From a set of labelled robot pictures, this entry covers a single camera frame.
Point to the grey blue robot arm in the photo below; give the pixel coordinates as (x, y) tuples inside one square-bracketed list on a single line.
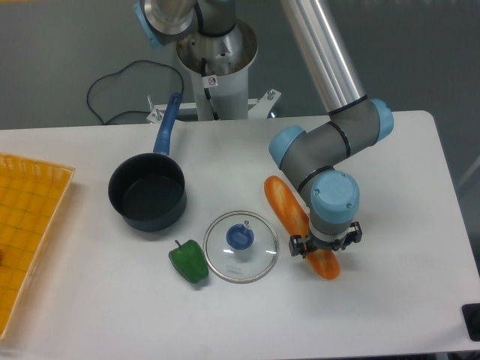
[(306, 158)]

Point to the glass pot lid blue knob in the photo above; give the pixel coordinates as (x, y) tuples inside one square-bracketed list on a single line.
[(240, 247)]

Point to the yellow plastic basket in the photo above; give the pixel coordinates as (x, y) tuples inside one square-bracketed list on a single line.
[(31, 194)]

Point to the black object at table corner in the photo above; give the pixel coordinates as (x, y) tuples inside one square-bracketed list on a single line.
[(471, 315)]

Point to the green bell pepper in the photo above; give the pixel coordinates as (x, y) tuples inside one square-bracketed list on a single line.
[(189, 261)]

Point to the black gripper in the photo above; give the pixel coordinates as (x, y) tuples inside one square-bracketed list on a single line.
[(299, 246)]

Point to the long orange baguette bread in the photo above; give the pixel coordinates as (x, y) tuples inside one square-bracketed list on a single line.
[(295, 221)]

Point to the dark saucepan blue handle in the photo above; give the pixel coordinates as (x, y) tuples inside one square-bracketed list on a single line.
[(148, 190)]

